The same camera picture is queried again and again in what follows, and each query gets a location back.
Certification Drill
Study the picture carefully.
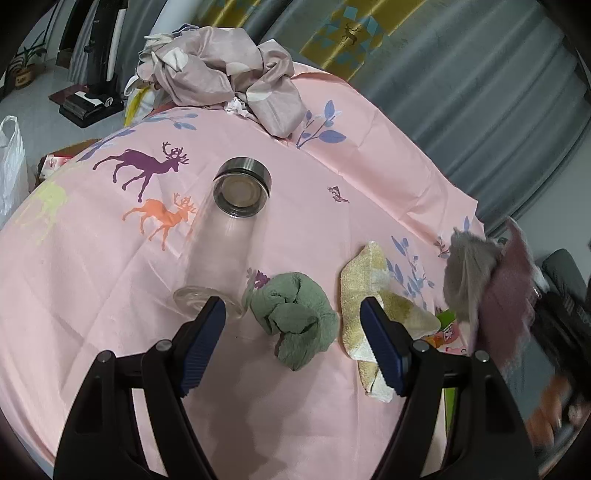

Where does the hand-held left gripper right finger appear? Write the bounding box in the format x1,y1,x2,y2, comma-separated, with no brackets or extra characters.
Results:
360,296,539,480

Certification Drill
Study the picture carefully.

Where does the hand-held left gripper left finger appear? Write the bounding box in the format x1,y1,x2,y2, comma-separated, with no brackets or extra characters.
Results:
53,295,227,480

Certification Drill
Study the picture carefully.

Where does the purple cloth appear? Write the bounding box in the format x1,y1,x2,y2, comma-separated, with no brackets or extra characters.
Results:
475,217,539,384

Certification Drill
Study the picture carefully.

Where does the green towel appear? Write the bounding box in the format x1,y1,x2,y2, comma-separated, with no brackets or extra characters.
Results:
249,272,340,372

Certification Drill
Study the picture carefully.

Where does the person's right hand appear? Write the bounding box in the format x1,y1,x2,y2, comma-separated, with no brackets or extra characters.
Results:
527,378,566,446

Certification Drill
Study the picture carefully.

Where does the grey sofa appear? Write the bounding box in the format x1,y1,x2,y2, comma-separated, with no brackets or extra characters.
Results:
540,249,587,301

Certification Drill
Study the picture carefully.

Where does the yellow towel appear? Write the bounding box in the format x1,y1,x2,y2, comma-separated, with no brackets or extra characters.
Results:
339,241,441,404

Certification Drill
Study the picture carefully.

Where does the pink printed tablecloth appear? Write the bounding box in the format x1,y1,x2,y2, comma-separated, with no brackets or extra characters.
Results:
0,62,485,480

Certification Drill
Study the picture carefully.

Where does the glass bottle with steel lid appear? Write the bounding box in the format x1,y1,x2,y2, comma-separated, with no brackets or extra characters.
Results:
173,157,273,321

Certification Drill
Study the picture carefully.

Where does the red box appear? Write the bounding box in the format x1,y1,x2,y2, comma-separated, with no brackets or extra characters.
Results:
37,138,100,181

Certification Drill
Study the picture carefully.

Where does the white and yellow cloth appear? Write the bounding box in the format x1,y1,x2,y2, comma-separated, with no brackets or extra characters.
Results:
124,76,162,126

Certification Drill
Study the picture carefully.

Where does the white plastic bag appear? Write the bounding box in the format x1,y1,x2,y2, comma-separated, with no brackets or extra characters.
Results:
0,115,28,227

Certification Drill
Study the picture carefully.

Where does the crumpled pinkish grey cloth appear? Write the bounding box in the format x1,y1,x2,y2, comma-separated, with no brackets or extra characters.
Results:
136,25,303,139

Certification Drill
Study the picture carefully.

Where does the yellow patterned curtain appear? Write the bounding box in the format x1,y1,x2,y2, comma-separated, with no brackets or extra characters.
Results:
203,0,407,81

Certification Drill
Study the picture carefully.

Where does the black vacuum cleaner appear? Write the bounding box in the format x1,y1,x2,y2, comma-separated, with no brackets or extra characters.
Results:
59,0,130,129

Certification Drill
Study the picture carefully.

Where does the potted plant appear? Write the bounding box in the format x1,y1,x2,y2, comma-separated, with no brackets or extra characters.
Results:
9,46,47,88

